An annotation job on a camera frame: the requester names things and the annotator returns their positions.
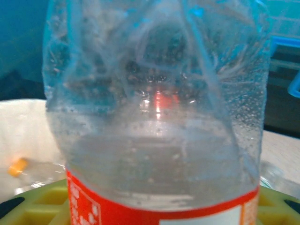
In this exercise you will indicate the red label cola bottle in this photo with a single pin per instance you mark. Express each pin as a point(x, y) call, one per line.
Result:
point(152, 152)

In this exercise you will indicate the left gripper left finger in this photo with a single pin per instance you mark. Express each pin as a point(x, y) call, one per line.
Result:
point(35, 206)

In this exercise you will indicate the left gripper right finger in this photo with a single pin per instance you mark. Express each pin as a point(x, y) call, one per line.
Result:
point(279, 208)

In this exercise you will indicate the bottles inside bin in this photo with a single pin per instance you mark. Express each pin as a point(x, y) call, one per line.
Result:
point(279, 178)

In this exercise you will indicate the white round bin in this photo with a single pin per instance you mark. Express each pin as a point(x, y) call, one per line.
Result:
point(23, 129)

